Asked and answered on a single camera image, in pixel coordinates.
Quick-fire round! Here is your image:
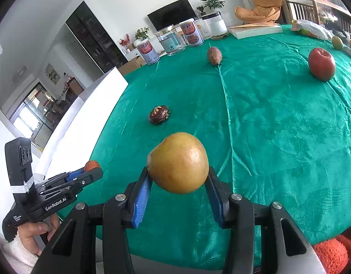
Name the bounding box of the glass jar gold lid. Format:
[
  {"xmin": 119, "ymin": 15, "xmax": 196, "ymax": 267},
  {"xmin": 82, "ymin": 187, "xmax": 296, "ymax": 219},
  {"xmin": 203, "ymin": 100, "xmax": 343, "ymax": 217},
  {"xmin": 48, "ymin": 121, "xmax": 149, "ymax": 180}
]
[{"xmin": 155, "ymin": 25, "xmax": 187, "ymax": 56}]

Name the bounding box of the large leafy potted plant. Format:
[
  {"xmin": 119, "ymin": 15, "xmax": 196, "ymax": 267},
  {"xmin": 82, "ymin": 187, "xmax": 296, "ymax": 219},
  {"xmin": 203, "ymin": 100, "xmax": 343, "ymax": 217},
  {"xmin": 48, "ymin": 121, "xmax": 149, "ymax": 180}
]
[{"xmin": 201, "ymin": 0, "xmax": 226, "ymax": 13}]

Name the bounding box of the white cardboard box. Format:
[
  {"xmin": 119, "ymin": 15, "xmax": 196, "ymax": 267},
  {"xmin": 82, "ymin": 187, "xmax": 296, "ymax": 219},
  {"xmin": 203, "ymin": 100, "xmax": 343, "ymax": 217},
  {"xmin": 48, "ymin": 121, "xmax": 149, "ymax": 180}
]
[{"xmin": 31, "ymin": 66, "xmax": 129, "ymax": 177}]

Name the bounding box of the black glass cabinet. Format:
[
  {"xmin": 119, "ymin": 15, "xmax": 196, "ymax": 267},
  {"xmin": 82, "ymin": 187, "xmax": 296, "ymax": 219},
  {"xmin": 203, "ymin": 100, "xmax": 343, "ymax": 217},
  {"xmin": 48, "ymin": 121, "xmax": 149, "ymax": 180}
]
[{"xmin": 65, "ymin": 1, "xmax": 128, "ymax": 73}]

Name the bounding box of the dark brown water chestnut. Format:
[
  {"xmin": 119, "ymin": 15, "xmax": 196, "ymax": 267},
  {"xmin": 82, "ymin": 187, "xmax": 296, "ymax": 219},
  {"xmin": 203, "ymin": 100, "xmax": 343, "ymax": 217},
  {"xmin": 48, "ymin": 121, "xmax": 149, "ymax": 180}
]
[{"xmin": 148, "ymin": 105, "xmax": 170, "ymax": 125}]

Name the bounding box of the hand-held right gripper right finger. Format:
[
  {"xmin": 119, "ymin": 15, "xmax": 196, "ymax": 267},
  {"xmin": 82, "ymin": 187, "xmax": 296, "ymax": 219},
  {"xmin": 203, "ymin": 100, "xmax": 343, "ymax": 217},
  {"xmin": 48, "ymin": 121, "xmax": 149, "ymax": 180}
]
[{"xmin": 204, "ymin": 166, "xmax": 327, "ymax": 274}]

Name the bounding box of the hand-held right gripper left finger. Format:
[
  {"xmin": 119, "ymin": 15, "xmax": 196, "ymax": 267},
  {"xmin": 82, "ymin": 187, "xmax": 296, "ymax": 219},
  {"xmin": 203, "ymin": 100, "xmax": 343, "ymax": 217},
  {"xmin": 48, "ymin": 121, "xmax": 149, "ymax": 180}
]
[{"xmin": 31, "ymin": 167, "xmax": 153, "ymax": 274}]

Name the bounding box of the brown cardboard box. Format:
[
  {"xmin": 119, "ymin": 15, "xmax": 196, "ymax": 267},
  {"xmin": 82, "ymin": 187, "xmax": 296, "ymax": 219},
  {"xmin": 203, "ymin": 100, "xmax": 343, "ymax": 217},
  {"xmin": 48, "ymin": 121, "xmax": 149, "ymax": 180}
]
[{"xmin": 118, "ymin": 55, "xmax": 147, "ymax": 76}]

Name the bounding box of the framed wall picture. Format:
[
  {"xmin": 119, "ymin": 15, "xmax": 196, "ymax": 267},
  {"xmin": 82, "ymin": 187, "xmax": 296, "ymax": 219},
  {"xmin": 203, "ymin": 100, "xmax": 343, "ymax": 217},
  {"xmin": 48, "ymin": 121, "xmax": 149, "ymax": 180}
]
[{"xmin": 45, "ymin": 63, "xmax": 61, "ymax": 85}]

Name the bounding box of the crumpled plastic bag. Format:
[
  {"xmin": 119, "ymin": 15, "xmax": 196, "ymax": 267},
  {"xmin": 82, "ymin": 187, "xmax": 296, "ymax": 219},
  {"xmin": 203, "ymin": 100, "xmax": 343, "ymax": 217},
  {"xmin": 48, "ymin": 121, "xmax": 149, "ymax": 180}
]
[{"xmin": 291, "ymin": 19, "xmax": 334, "ymax": 39}]

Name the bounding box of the white jar black lid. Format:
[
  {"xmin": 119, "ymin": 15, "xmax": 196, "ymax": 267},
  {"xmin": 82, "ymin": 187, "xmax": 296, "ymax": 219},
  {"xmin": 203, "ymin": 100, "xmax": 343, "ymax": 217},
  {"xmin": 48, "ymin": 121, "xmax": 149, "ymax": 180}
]
[{"xmin": 201, "ymin": 12, "xmax": 229, "ymax": 40}]

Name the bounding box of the red apple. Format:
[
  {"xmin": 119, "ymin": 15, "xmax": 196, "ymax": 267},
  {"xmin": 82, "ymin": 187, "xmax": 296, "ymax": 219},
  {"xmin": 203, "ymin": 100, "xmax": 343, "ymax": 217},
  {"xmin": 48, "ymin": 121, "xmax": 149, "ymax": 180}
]
[{"xmin": 308, "ymin": 47, "xmax": 336, "ymax": 82}]

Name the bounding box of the dark orange tangerine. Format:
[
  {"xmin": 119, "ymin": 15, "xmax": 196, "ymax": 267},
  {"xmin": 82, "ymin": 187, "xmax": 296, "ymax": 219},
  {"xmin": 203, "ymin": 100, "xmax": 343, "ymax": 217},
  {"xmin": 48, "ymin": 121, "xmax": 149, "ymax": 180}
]
[{"xmin": 84, "ymin": 160, "xmax": 101, "ymax": 172}]

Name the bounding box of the white red-label can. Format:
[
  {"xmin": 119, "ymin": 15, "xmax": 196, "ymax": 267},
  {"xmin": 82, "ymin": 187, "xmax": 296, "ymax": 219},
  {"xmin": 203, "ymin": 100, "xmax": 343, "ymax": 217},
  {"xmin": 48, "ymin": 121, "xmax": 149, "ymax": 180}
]
[{"xmin": 136, "ymin": 39, "xmax": 161, "ymax": 65}]

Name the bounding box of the sweet potato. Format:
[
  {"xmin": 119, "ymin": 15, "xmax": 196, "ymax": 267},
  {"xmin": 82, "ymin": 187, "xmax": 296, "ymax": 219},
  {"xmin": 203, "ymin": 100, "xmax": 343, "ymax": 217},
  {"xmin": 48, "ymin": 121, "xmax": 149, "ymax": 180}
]
[{"xmin": 207, "ymin": 46, "xmax": 223, "ymax": 66}]

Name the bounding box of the red label tin can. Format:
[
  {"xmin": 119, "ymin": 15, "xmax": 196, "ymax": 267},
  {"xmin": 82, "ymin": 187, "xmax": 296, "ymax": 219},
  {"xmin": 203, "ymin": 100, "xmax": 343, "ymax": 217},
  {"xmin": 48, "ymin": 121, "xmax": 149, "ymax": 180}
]
[{"xmin": 179, "ymin": 19, "xmax": 204, "ymax": 47}]

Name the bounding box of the red flower arrangement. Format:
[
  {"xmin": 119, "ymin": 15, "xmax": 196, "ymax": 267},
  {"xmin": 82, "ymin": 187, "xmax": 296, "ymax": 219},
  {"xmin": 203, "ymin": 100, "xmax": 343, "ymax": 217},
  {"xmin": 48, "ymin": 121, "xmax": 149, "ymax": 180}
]
[{"xmin": 119, "ymin": 34, "xmax": 134, "ymax": 51}]

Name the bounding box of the brownish pear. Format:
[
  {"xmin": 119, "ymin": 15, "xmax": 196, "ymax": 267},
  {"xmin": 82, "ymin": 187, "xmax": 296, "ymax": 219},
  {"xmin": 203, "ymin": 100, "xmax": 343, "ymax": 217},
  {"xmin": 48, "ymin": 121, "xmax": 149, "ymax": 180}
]
[{"xmin": 147, "ymin": 132, "xmax": 209, "ymax": 195}]

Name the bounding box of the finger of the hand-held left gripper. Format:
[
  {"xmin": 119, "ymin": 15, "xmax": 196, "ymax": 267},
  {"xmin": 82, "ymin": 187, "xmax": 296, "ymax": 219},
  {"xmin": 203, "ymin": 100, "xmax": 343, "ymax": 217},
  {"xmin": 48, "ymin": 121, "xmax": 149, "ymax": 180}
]
[
  {"xmin": 42, "ymin": 168, "xmax": 87, "ymax": 187},
  {"xmin": 38, "ymin": 167, "xmax": 104, "ymax": 197}
]

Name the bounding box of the black television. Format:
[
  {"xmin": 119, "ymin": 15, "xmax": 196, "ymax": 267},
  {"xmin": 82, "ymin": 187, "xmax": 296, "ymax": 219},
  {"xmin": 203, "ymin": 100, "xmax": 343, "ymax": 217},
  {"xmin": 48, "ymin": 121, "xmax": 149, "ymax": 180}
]
[{"xmin": 147, "ymin": 0, "xmax": 197, "ymax": 31}]

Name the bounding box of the person's left hand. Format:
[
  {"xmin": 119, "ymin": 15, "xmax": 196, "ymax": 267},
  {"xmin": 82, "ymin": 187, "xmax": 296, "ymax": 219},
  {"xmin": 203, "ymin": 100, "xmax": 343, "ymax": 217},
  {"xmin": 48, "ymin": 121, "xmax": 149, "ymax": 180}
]
[{"xmin": 17, "ymin": 214, "xmax": 62, "ymax": 257}]

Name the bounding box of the wooden dining set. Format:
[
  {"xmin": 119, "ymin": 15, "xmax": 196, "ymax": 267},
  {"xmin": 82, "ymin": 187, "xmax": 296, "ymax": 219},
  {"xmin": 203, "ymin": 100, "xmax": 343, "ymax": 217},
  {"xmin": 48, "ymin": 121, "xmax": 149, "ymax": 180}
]
[{"xmin": 44, "ymin": 76, "xmax": 84, "ymax": 120}]

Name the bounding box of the white book orange cover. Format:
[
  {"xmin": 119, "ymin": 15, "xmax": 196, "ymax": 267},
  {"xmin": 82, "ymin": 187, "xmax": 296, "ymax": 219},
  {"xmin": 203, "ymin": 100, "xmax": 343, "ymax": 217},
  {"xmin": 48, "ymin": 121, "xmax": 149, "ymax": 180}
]
[{"xmin": 228, "ymin": 23, "xmax": 283, "ymax": 40}]

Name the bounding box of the orange lounge chair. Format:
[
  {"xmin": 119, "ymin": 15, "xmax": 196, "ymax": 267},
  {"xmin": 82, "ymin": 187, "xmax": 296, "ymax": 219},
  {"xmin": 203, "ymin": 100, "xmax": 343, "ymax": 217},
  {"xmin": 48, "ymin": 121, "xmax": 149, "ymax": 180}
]
[{"xmin": 235, "ymin": 0, "xmax": 284, "ymax": 26}]

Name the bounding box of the dark wooden railing furniture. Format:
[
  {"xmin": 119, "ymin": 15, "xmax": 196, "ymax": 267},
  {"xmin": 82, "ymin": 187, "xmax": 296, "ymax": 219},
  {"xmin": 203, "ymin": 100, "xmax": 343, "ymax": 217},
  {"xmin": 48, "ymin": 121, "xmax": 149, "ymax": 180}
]
[{"xmin": 283, "ymin": 0, "xmax": 351, "ymax": 29}]

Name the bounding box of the person's left forearm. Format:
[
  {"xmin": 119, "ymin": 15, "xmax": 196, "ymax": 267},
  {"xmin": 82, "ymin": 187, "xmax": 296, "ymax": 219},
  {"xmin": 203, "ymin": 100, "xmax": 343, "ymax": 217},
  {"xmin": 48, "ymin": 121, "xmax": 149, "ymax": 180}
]
[{"xmin": 0, "ymin": 228, "xmax": 39, "ymax": 273}]

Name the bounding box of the green plant white vase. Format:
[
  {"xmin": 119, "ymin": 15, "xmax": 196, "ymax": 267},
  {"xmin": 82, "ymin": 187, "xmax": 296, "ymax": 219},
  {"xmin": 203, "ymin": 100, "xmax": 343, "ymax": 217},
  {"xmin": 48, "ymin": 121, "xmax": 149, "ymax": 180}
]
[{"xmin": 134, "ymin": 27, "xmax": 150, "ymax": 47}]

